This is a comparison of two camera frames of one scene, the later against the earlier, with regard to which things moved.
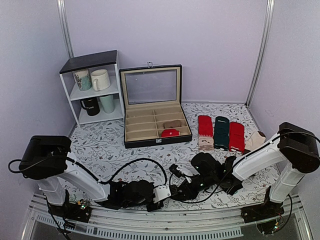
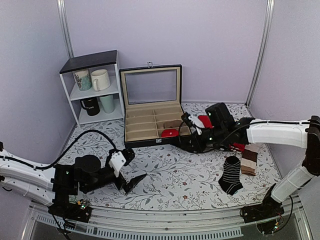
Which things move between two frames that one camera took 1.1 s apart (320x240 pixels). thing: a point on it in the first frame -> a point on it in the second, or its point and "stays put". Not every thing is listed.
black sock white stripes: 176,193 -> 191,147
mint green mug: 108,103 stays put
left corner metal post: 61,6 stays put
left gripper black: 160,205 -> 130,185
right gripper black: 187,190 -> 195,138
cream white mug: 100,79 stays put
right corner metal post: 271,8 stays put
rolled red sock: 170,132 stays put
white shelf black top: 92,82 stays put
